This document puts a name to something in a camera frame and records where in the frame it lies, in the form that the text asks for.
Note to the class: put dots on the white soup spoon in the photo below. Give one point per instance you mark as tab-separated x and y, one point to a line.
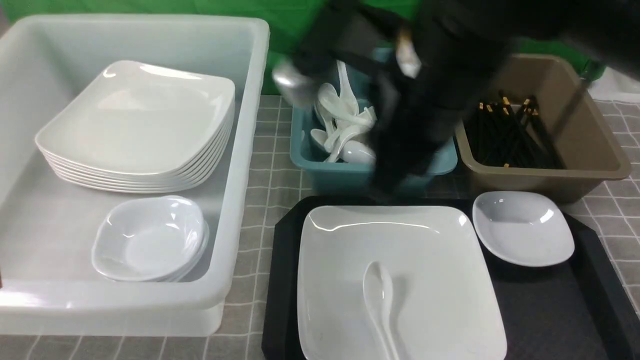
378	297

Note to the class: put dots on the large white rice plate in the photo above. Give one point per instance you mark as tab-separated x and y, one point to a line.
444	302

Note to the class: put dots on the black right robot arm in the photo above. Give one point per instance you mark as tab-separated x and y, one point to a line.
427	72

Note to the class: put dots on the top stacked white plate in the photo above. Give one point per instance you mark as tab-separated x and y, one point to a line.
131	82

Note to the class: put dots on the teal plastic bin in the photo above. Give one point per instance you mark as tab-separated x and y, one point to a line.
345	178

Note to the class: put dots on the pile of white spoons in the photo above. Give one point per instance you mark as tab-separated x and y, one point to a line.
340	139

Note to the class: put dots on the upright white spoon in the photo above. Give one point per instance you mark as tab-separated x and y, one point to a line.
346	94

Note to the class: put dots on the green backdrop cloth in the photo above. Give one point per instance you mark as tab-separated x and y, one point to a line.
286	18

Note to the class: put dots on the stack of white plates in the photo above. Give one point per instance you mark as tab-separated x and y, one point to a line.
145	180

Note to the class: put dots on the bundle of black chopsticks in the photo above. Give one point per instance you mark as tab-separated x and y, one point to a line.
507	131

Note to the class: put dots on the brown plastic bin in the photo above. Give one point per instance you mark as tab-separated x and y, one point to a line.
584	141

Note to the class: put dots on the large white plastic tub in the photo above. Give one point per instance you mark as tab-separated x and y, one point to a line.
48	226

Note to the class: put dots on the black serving tray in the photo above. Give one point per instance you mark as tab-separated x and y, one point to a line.
574	311

